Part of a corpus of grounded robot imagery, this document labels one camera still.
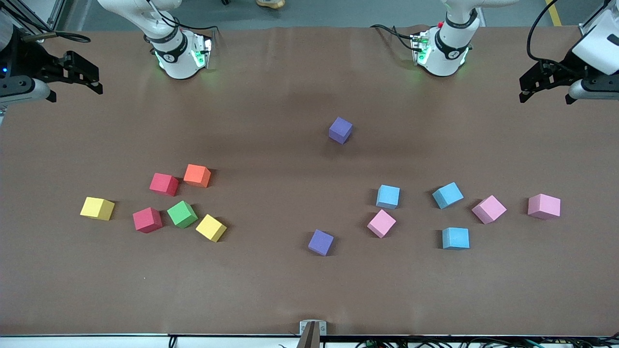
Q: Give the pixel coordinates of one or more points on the tan shoe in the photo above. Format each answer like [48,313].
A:
[271,3]

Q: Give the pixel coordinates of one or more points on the orange foam cube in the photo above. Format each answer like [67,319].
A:
[197,175]

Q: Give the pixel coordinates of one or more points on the red foam cube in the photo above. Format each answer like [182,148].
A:
[147,220]
[164,184]

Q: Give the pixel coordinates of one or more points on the green foam cube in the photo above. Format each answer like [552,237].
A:
[182,214]

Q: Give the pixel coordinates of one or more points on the purple foam cube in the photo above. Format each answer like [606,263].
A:
[340,130]
[321,242]

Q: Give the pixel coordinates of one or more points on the aluminium frame profile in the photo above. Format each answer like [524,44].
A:
[57,12]
[599,12]

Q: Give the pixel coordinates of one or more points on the blue foam cube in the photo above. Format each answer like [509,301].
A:
[455,238]
[447,195]
[388,196]

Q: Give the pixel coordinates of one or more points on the pink foam cube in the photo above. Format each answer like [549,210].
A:
[381,223]
[489,209]
[544,206]

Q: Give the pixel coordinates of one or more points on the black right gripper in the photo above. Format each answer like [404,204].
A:
[30,64]

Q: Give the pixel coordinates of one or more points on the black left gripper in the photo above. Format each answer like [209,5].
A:
[567,67]

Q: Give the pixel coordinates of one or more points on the brown table mat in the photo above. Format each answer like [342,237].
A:
[271,290]

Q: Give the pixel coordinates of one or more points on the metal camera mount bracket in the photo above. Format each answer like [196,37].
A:
[313,333]

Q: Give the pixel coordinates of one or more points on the yellow foam cube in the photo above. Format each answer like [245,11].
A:
[211,227]
[97,208]

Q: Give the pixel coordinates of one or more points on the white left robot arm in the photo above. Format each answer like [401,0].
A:
[445,53]

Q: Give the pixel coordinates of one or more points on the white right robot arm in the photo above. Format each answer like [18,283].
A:
[174,53]

